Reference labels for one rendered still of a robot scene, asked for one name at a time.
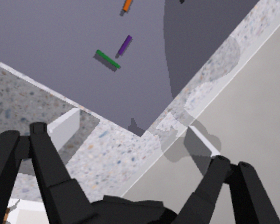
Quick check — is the green rod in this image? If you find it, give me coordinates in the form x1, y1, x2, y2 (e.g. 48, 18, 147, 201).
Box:
96, 50, 120, 69

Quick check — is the purple rod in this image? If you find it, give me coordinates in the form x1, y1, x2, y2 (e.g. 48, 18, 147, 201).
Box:
118, 35, 132, 55

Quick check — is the orange rod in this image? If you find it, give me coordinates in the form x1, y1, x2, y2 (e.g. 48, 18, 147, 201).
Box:
123, 0, 131, 11

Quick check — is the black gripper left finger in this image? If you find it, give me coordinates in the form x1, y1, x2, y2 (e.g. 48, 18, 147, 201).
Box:
0, 108, 106, 224

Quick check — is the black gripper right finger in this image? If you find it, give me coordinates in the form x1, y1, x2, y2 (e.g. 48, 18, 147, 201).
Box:
171, 125, 280, 224

